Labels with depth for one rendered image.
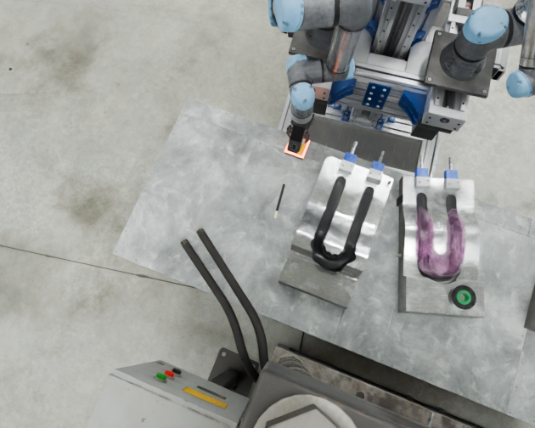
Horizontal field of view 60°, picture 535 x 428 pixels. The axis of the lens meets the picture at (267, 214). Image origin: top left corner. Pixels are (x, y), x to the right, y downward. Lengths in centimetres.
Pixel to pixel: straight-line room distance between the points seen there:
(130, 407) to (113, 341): 158
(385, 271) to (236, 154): 73
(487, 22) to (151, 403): 142
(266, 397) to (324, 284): 118
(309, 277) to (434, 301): 43
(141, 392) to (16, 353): 184
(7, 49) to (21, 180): 90
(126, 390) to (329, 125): 185
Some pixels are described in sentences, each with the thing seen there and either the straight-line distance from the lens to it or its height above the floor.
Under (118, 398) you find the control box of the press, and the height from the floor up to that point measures 147.
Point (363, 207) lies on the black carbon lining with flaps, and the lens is 171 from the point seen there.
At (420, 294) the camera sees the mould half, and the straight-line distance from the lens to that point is 166.
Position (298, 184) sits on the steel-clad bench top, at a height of 80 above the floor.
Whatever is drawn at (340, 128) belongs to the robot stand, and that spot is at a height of 21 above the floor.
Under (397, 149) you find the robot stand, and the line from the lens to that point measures 256.
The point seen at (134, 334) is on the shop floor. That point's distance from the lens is 262.
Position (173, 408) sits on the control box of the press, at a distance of 107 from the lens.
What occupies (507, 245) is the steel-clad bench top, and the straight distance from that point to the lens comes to 192.
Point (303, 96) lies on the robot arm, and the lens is 149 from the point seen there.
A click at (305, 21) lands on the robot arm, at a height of 154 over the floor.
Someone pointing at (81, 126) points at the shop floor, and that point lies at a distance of 303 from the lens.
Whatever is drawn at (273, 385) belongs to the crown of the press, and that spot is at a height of 200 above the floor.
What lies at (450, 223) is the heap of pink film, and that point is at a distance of 175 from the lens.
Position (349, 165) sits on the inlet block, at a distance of 171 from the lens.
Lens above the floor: 250
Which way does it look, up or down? 75 degrees down
